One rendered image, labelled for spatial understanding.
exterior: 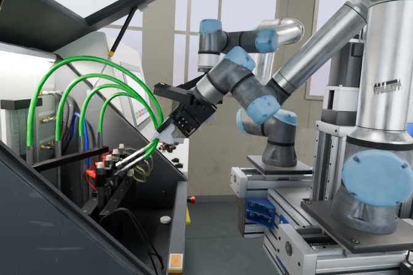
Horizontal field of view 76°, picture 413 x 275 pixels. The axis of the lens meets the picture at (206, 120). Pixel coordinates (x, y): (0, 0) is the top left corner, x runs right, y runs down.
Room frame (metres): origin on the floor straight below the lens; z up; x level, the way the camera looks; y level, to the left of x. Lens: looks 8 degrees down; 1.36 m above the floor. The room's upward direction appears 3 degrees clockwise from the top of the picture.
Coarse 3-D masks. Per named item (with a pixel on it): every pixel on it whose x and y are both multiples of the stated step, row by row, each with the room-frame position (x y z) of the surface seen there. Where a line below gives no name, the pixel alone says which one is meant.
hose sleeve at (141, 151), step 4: (136, 152) 0.76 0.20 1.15; (140, 152) 0.76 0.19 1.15; (144, 152) 0.76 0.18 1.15; (132, 156) 0.76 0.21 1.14; (136, 156) 0.76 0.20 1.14; (140, 156) 0.76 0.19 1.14; (124, 160) 0.76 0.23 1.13; (128, 160) 0.75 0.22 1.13; (132, 160) 0.76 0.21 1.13; (124, 164) 0.75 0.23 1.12
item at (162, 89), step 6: (156, 84) 0.74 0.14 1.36; (162, 84) 0.74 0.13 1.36; (156, 90) 0.72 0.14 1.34; (162, 90) 0.72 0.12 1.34; (168, 90) 0.72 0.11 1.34; (174, 90) 0.72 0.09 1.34; (180, 90) 0.73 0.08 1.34; (186, 90) 0.75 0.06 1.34; (162, 96) 0.73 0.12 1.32; (168, 96) 0.72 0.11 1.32; (174, 96) 0.72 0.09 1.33; (180, 96) 0.71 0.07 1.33; (186, 96) 0.71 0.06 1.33; (192, 96) 0.72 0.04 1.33; (186, 102) 0.71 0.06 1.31
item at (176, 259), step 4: (172, 256) 0.57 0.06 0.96; (176, 256) 0.57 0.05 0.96; (180, 256) 0.57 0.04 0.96; (172, 260) 0.55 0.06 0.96; (176, 260) 0.55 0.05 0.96; (180, 260) 0.56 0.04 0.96; (172, 264) 0.54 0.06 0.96; (176, 264) 0.54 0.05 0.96; (180, 264) 0.54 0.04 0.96; (168, 272) 0.53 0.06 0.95; (172, 272) 0.53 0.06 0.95; (176, 272) 0.53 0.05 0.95; (180, 272) 0.53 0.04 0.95
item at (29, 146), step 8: (72, 56) 0.75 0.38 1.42; (80, 56) 0.75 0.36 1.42; (88, 56) 0.75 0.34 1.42; (56, 64) 0.74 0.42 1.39; (64, 64) 0.75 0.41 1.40; (112, 64) 0.75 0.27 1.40; (48, 72) 0.74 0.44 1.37; (128, 72) 0.76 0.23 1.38; (40, 80) 0.74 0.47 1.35; (136, 80) 0.76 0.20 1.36; (40, 88) 0.74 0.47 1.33; (144, 88) 0.76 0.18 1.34; (152, 96) 0.76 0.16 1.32; (32, 104) 0.74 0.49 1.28; (32, 112) 0.74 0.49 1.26; (160, 112) 0.76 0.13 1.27; (32, 120) 0.74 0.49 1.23; (160, 120) 0.76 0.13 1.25; (32, 128) 0.74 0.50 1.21; (32, 136) 0.75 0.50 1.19; (32, 144) 0.75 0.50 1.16; (152, 144) 0.76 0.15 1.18
